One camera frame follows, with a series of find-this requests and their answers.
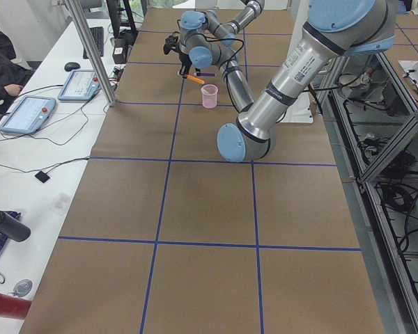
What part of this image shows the pink mesh pen holder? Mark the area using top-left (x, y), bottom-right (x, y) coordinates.
top-left (201, 84), bottom-right (218, 109)

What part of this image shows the small black usb box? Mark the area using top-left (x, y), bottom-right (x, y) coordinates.
top-left (34, 170), bottom-right (50, 183)

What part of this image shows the aluminium frame post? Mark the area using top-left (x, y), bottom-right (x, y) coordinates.
top-left (64, 0), bottom-right (116, 106)

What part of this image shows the black keyboard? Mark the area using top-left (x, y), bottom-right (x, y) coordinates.
top-left (89, 26), bottom-right (105, 57)

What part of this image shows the red cylinder bottle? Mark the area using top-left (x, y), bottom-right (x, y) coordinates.
top-left (0, 293), bottom-right (32, 320)

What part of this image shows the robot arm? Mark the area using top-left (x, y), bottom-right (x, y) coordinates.
top-left (178, 0), bottom-right (398, 162)
top-left (204, 0), bottom-right (265, 47)

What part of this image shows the teach pendant tablet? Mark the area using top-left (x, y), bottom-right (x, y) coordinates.
top-left (57, 70), bottom-right (100, 102)
top-left (0, 96), bottom-right (56, 134)

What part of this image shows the purple marker pen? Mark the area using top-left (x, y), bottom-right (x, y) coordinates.
top-left (194, 72), bottom-right (217, 77)

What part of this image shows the round metal lid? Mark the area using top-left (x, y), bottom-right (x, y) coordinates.
top-left (12, 278), bottom-right (33, 298)

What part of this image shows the black computer mouse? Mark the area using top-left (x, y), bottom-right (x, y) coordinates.
top-left (64, 62), bottom-right (81, 72)

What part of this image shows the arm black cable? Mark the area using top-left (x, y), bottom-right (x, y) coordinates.
top-left (170, 19), bottom-right (247, 84)

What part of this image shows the orange highlighter pen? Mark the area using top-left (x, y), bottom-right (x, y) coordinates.
top-left (183, 74), bottom-right (205, 85)

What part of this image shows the black water bottle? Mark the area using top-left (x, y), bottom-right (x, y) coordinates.
top-left (0, 210), bottom-right (31, 242)

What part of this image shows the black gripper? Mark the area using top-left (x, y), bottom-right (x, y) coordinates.
top-left (178, 53), bottom-right (192, 76)

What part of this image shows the black box with label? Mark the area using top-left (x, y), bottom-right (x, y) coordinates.
top-left (112, 38), bottom-right (127, 65)

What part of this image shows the aluminium frame rack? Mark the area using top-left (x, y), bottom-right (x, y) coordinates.
top-left (321, 47), bottom-right (418, 333)

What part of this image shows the far teach pendant tablet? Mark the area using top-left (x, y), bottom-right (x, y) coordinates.
top-left (57, 70), bottom-right (100, 102)

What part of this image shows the near teach pendant tablet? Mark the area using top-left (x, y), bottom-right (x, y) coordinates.
top-left (0, 96), bottom-right (56, 134)

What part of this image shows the person in black jacket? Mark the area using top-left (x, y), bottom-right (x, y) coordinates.
top-left (0, 29), bottom-right (34, 114)

